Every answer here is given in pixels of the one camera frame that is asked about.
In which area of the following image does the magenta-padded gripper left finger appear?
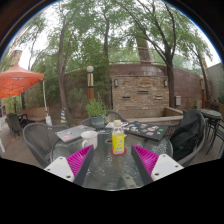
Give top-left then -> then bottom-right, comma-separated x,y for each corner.
44,144 -> 95,187

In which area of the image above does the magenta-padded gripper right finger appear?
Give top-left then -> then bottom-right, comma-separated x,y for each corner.
130,143 -> 185,186

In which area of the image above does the clear bottle with yellow label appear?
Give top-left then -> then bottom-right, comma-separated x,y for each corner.
111,119 -> 127,155

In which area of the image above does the grey laptop with stickers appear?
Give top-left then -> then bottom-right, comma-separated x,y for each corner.
54,124 -> 96,144

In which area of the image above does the black jacket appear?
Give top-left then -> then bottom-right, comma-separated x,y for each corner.
169,109 -> 205,162

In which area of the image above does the black laptop with stickers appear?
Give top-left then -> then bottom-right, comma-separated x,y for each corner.
123,121 -> 170,142

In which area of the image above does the white mug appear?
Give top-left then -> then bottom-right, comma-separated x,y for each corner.
80,130 -> 99,150

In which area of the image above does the blue yellow striped cone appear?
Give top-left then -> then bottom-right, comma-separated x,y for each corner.
59,107 -> 68,124

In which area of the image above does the flat round red coaster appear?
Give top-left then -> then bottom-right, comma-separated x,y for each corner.
110,146 -> 128,157

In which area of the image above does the wooden bench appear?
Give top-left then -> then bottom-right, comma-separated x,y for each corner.
19,106 -> 51,123

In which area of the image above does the group of dark chairs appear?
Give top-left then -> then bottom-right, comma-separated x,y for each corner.
4,113 -> 29,136

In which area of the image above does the white printed booklet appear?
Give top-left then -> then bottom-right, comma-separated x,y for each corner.
104,121 -> 129,130

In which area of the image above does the round dark side table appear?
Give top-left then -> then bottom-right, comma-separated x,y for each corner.
199,108 -> 224,158

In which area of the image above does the green plant in blue pot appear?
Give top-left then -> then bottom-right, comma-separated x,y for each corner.
85,96 -> 108,129

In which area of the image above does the orange canopy tent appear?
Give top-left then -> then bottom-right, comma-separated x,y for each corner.
0,63 -> 53,126

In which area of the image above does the wooden lamp post, globe light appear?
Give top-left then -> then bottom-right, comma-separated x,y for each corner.
86,65 -> 95,102

